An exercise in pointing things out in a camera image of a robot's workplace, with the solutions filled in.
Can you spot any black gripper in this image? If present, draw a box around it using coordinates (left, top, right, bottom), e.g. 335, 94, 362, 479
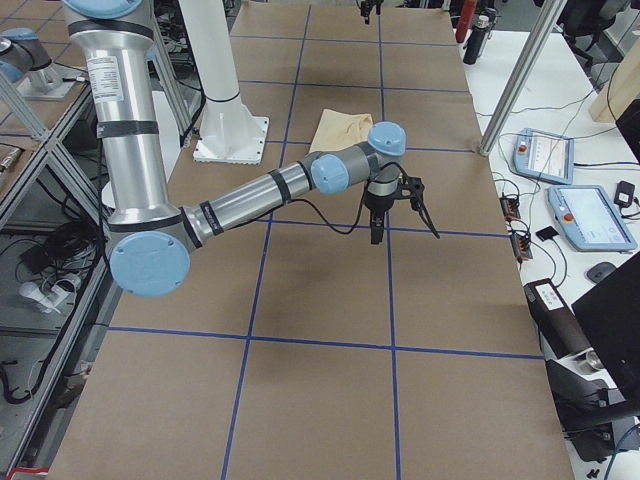
364, 191, 395, 245
360, 0, 382, 24

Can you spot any cream long sleeve shirt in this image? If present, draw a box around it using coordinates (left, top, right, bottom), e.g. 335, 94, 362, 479
309, 109, 373, 153

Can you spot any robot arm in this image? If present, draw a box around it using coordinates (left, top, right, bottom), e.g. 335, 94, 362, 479
63, 1, 406, 297

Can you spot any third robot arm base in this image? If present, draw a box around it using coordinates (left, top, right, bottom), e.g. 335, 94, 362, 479
1, 27, 75, 101

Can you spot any red fire extinguisher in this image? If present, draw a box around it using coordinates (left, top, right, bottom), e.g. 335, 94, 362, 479
455, 0, 477, 44

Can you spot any black water bottle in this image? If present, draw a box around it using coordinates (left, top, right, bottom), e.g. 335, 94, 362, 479
463, 14, 491, 65

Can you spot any red circuit board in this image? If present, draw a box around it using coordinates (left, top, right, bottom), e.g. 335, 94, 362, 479
510, 230, 533, 263
499, 196, 521, 221

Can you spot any black square pad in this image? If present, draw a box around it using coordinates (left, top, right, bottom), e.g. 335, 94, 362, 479
535, 226, 559, 242

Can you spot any upper teach pendant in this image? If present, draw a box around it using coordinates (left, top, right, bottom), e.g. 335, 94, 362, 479
512, 128, 575, 185

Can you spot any teach pendant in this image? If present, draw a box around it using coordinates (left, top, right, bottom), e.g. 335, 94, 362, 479
547, 185, 637, 252
512, 128, 575, 185

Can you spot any lower teach pendant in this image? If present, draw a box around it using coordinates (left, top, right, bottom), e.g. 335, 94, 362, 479
547, 185, 637, 252

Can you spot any black labelled box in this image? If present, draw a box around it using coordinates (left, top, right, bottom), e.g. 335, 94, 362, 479
523, 279, 591, 358

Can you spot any black computer mouse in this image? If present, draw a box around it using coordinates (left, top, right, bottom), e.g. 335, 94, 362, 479
586, 262, 617, 284

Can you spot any black power adapter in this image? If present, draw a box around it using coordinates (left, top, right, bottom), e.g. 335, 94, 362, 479
614, 181, 635, 208

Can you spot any black monitor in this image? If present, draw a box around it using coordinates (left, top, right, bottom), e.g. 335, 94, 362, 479
572, 255, 639, 399

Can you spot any metal cup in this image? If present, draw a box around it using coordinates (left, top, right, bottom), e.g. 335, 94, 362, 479
576, 349, 605, 375

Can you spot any wooden board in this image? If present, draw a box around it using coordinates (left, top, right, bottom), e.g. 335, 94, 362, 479
589, 39, 639, 123

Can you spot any white power strip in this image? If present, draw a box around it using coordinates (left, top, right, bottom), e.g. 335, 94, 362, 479
19, 282, 70, 314

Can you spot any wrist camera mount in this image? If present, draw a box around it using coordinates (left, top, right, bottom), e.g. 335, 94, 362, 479
394, 175, 425, 211

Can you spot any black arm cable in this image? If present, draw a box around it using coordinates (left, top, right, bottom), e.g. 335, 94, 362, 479
284, 162, 441, 240

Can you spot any white camera pedestal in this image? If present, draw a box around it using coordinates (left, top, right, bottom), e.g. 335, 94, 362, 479
179, 0, 269, 164

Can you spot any aluminium frame post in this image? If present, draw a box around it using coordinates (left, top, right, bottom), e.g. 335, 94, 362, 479
478, 0, 567, 157

